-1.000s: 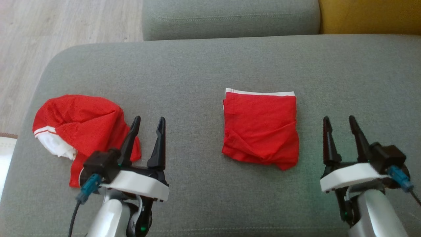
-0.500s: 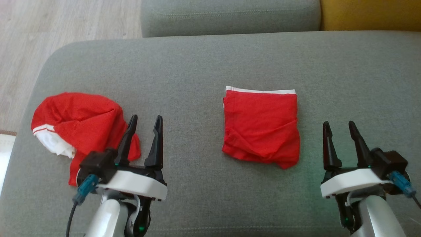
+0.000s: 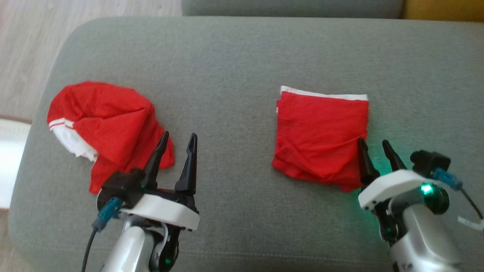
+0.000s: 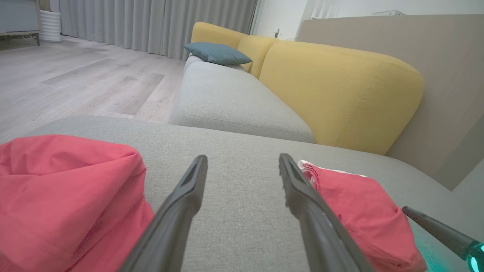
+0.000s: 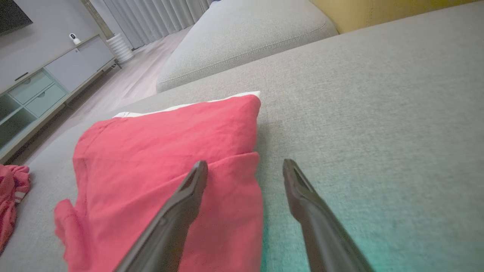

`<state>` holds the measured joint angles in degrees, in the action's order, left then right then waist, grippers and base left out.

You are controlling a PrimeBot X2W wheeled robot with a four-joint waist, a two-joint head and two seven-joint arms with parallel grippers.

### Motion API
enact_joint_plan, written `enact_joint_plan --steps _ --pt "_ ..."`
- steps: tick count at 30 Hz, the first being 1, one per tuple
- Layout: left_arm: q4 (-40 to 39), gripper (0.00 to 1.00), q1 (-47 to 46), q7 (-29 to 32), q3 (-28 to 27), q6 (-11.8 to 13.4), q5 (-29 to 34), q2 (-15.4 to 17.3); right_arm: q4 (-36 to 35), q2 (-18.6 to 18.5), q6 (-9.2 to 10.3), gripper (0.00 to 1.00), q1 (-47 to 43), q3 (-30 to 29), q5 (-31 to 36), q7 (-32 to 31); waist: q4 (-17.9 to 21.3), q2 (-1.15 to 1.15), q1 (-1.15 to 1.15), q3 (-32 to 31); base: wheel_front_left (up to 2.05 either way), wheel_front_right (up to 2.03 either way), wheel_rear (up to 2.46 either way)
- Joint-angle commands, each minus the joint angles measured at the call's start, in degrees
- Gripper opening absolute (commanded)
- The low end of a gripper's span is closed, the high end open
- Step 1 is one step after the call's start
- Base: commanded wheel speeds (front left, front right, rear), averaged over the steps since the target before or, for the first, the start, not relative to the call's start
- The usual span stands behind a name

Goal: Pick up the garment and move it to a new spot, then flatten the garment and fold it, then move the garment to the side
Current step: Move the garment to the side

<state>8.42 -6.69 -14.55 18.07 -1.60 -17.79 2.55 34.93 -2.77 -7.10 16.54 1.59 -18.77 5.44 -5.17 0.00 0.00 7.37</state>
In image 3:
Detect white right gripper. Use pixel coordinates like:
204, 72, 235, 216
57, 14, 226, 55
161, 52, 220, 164
357, 137, 435, 211

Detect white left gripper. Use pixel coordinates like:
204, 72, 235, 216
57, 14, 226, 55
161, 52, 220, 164
125, 131, 200, 232

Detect red shorts with white trim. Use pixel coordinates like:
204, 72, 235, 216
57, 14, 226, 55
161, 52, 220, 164
271, 85, 369, 192

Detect red Bulls basketball jersey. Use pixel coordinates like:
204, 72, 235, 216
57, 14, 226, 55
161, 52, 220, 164
47, 81, 175, 194

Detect large grey sofa seat cushion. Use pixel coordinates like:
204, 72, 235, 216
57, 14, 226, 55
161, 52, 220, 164
8, 16, 484, 272

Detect yellow sofa backrest cushion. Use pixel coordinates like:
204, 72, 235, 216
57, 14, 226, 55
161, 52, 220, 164
402, 0, 484, 22

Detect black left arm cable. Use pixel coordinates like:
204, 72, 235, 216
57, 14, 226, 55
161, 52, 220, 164
81, 197, 123, 272

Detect white cable label tag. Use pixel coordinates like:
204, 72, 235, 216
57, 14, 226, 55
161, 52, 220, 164
458, 216, 484, 231

